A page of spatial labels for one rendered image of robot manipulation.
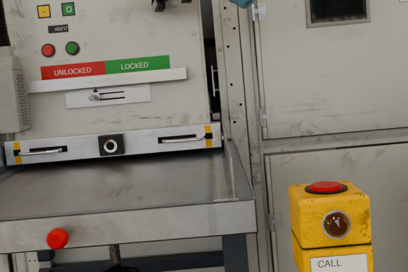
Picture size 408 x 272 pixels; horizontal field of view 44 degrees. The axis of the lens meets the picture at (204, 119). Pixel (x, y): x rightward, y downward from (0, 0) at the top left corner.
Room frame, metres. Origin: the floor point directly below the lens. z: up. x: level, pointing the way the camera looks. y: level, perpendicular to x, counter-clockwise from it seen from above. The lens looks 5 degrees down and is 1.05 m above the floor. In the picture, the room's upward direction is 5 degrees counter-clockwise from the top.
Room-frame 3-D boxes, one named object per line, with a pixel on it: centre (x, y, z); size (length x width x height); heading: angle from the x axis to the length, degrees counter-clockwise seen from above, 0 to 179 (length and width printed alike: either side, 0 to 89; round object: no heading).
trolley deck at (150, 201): (1.12, 0.23, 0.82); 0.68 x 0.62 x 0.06; 179
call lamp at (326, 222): (0.54, -0.14, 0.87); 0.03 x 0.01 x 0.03; 89
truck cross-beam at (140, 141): (1.25, 0.23, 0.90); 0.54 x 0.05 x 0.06; 89
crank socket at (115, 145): (1.22, 0.23, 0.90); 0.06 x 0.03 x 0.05; 89
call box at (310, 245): (0.58, -0.14, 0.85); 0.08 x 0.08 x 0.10; 89
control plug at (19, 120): (1.17, 0.44, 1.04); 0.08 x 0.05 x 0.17; 179
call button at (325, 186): (0.58, -0.14, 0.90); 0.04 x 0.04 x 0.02
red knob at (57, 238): (0.76, 0.24, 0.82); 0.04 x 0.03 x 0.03; 179
